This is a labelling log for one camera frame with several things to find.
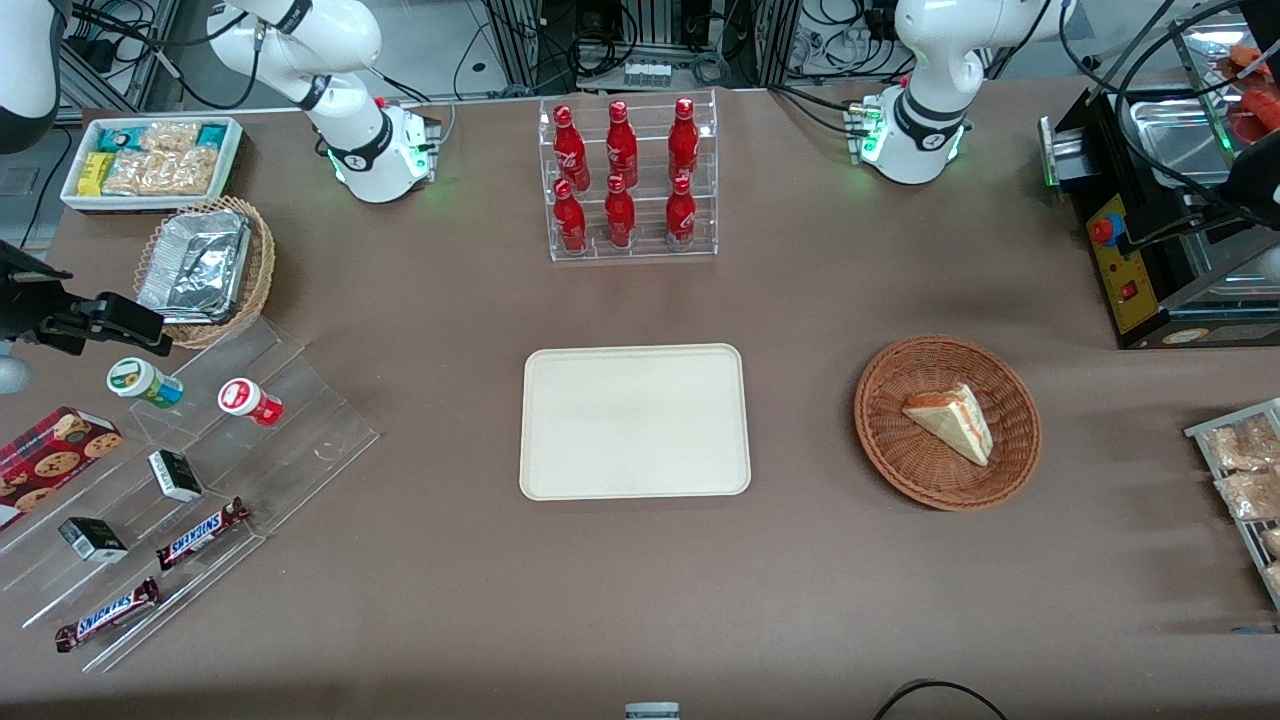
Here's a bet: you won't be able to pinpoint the red cola bottle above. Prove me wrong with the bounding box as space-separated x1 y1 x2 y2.
666 175 697 251
606 100 639 189
605 173 636 249
668 97 700 186
553 178 588 253
553 103 590 191

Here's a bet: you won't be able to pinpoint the aluminium frame rack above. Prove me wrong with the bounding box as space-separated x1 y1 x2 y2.
485 0 806 98

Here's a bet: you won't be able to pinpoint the clear acrylic stepped display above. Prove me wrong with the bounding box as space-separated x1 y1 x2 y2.
0 315 382 674

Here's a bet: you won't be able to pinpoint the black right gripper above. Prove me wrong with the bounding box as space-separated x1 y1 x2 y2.
0 240 173 358

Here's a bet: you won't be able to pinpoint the white plastic snack bin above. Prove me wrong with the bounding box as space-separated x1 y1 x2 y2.
60 115 245 214

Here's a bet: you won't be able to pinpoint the red sausages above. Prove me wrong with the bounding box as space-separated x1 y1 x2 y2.
1224 44 1280 147

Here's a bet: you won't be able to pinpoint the green lid cup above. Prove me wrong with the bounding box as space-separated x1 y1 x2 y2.
107 357 185 410

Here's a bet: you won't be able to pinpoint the tan wicker basket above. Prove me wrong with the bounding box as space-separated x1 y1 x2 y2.
133 195 277 350

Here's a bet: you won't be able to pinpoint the clear acrylic bottle rack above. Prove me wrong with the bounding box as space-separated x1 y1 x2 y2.
538 88 719 263

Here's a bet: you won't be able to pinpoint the stainless steel pan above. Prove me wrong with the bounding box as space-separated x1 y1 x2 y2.
1118 92 1247 193

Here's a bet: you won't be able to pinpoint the snickers chocolate bar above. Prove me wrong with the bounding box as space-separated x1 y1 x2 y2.
155 497 251 572
55 577 162 653

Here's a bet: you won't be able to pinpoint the cream rectangular tray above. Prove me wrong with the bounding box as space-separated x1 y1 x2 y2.
519 343 752 501

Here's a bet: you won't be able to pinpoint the small clear cracker bag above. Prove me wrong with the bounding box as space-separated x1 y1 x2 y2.
139 121 203 153

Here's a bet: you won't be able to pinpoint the red lid cup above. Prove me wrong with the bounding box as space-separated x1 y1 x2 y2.
218 377 284 428

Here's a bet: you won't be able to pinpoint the red cookie box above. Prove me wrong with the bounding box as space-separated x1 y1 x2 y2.
0 406 124 532

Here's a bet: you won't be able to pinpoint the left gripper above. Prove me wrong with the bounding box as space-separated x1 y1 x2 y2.
1118 145 1280 251

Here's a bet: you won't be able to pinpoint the black food warmer machine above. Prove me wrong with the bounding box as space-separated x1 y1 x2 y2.
1038 15 1280 351

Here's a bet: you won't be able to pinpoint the aluminium foil tray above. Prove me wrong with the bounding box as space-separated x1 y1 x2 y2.
136 208 253 327

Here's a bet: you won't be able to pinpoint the round brown wicker basket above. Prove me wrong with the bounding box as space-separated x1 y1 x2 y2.
853 334 1043 513

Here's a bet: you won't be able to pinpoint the large clear cracker bag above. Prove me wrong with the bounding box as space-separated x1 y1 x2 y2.
104 147 219 197

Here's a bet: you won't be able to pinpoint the black cable loop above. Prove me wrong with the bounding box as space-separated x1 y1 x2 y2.
873 679 1008 720

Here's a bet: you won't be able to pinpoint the small black carton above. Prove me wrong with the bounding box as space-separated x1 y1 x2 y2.
58 516 129 564
148 449 205 503

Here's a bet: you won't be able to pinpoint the grey wire rack tray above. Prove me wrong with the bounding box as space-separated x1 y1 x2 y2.
1184 397 1280 612

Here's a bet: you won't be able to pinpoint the triangular sandwich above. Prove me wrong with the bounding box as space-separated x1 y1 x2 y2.
902 383 995 468

